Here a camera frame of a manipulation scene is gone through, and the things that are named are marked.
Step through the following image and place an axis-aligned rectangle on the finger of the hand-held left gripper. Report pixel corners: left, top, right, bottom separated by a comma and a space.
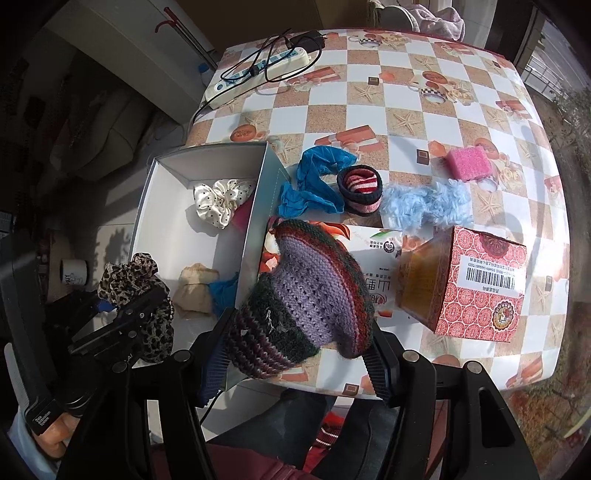
95, 285, 170, 334

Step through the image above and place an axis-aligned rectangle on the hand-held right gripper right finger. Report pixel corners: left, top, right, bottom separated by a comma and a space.
362, 323, 541, 480

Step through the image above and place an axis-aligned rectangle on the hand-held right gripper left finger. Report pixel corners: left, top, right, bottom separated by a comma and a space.
55, 307, 238, 480

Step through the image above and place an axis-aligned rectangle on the leopard print scrunchie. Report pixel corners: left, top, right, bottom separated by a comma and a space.
97, 252, 175, 363

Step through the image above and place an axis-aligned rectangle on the beige sock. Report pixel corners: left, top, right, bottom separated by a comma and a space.
177, 263, 220, 320

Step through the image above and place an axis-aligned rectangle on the small blue plastic glove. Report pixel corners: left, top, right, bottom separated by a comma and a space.
208, 272, 241, 319

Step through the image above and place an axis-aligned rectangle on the white cardboard box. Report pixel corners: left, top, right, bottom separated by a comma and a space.
127, 141, 293, 386

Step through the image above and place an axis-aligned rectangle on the purple knitted sock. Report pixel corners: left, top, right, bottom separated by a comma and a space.
224, 219, 377, 380

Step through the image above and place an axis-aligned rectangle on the polka-dot satin scrunchie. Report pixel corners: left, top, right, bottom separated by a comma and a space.
193, 178, 257, 230

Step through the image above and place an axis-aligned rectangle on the magenta sponge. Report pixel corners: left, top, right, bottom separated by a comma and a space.
232, 198, 254, 229

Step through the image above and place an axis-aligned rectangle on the person's left hand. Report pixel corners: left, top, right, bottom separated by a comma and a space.
38, 412, 71, 461

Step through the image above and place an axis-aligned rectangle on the white cup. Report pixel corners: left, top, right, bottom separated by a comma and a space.
60, 258, 89, 288

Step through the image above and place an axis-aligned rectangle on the person's dark trouser leg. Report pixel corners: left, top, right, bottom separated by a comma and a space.
208, 388, 347, 462

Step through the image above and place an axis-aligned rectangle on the person's maroon garment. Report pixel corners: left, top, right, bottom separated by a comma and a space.
148, 443, 324, 480

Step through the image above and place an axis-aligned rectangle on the floral tissue pack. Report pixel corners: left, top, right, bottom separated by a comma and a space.
259, 216, 407, 319

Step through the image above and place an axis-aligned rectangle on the red patterned cardboard box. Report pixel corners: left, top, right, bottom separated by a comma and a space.
394, 225, 528, 344

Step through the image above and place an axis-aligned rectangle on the light blue fluffy cloth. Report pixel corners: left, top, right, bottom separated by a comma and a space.
381, 180, 472, 230

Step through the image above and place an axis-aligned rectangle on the red striped rolled sock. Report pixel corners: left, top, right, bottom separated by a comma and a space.
336, 164, 384, 216

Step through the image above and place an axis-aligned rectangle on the large blue plastic glove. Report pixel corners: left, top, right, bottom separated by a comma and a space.
278, 148, 360, 217

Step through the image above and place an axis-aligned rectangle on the light pink sponge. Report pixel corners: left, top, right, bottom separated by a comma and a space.
444, 147, 492, 181

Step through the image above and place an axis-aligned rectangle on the white power strip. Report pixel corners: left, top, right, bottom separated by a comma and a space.
204, 46, 311, 110

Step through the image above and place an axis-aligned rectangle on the white cabinet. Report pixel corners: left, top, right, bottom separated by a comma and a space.
46, 0, 218, 107

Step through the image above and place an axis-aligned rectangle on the checkered tablecloth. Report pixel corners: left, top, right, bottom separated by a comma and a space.
185, 28, 571, 398

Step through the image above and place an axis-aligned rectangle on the black power adapter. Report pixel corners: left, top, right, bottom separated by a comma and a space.
284, 30, 326, 51

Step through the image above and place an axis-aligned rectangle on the pink cloth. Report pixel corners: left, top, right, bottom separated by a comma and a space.
402, 0, 467, 43

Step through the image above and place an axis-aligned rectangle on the red-handled tool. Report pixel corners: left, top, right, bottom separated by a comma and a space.
156, 7, 217, 68

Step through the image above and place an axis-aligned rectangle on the black power cable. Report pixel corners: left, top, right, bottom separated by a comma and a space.
221, 30, 324, 84

